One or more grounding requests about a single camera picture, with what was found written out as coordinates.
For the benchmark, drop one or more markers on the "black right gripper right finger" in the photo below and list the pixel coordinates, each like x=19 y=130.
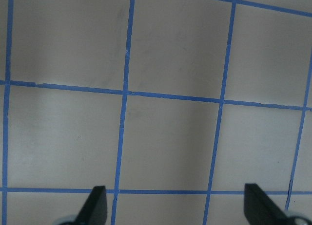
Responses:
x=259 y=209

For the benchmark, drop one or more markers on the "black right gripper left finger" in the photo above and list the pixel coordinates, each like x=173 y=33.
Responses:
x=94 y=211

